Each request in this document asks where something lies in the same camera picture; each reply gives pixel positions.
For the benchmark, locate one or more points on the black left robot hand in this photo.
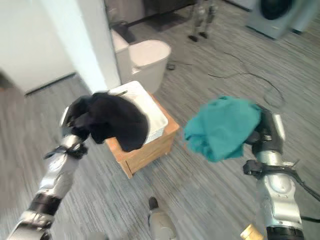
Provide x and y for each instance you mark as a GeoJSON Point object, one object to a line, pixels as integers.
{"type": "Point", "coordinates": [75, 113]}

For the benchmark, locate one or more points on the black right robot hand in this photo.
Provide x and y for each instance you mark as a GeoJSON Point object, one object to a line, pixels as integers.
{"type": "Point", "coordinates": [268, 127]}

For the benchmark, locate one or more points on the black garment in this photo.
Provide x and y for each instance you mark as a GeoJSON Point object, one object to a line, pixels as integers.
{"type": "Point", "coordinates": [117, 120]}

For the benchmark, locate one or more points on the teal garment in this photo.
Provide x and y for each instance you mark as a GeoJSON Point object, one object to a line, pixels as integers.
{"type": "Point", "coordinates": [221, 127]}

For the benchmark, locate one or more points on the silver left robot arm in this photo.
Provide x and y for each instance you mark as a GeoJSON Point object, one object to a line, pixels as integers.
{"type": "Point", "coordinates": [47, 182]}

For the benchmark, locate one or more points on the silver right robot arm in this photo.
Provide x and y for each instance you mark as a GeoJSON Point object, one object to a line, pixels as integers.
{"type": "Point", "coordinates": [277, 192]}

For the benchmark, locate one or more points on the white basket liner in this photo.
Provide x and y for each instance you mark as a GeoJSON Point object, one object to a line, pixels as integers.
{"type": "Point", "coordinates": [147, 110]}

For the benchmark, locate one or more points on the wooden laundry basket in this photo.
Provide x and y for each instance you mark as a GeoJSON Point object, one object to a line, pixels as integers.
{"type": "Point", "coordinates": [146, 147]}

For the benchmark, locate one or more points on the white toilet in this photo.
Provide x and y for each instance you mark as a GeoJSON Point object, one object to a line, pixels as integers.
{"type": "Point", "coordinates": [143, 60]}

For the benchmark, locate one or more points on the grey washing machine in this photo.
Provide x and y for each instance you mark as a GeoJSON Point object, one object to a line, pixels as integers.
{"type": "Point", "coordinates": [275, 16]}

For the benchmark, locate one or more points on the dark floor mat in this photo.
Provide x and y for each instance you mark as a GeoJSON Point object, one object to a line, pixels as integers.
{"type": "Point", "coordinates": [163, 21]}

